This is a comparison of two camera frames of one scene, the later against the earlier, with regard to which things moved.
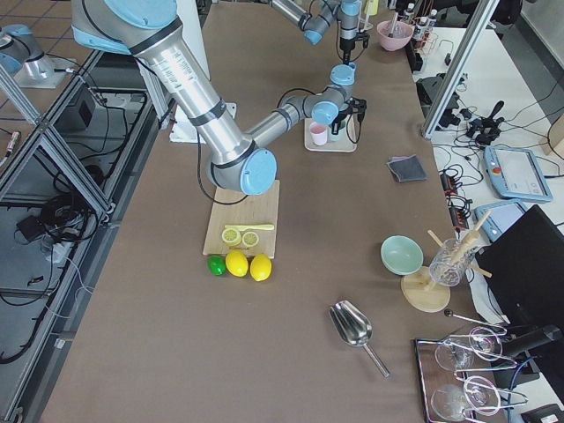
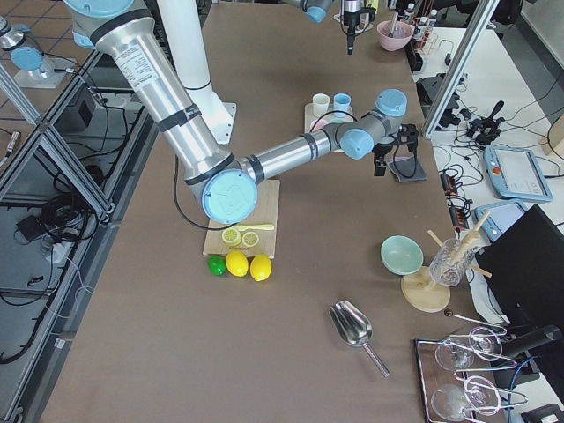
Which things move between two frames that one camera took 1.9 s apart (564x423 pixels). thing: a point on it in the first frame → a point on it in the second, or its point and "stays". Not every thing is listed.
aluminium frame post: (460, 63) stays
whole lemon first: (237, 263) stays
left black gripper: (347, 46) → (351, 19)
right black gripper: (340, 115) → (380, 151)
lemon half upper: (231, 237) stays
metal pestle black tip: (391, 35) stays
